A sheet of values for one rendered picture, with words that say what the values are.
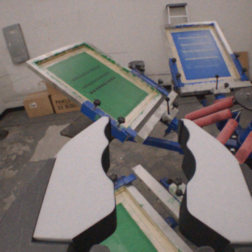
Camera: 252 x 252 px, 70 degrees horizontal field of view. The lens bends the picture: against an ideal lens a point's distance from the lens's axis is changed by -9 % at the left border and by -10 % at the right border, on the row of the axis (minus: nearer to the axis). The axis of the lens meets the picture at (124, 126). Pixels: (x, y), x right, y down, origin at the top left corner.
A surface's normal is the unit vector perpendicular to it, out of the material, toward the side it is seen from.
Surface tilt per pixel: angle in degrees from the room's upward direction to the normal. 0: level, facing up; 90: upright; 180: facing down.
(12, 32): 90
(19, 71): 90
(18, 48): 90
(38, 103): 90
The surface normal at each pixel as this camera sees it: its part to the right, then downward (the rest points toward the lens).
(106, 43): 0.00, 0.54
